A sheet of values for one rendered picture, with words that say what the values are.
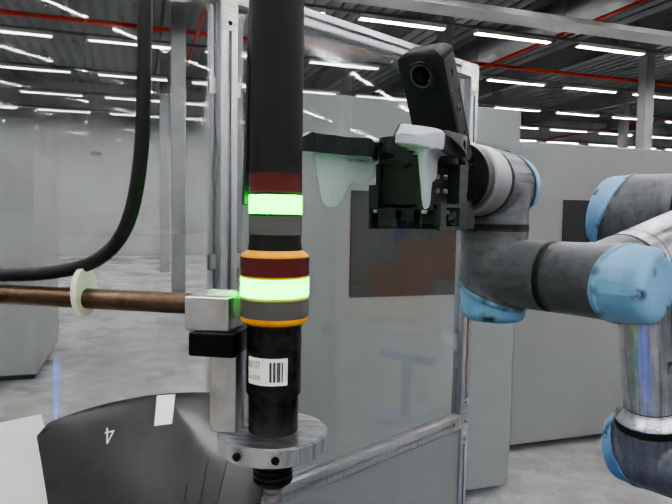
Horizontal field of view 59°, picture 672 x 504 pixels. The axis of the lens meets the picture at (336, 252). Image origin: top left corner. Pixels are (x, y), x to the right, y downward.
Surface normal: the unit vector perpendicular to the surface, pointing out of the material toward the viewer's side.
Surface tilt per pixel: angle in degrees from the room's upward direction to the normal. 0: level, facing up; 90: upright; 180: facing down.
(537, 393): 90
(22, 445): 50
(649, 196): 67
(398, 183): 90
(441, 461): 90
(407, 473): 90
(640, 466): 103
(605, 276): 76
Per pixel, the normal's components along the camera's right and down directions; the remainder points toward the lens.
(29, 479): 0.54, -0.60
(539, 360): 0.32, 0.07
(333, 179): 0.58, 0.13
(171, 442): -0.02, -0.71
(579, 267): -0.72, -0.35
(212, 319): -0.19, 0.06
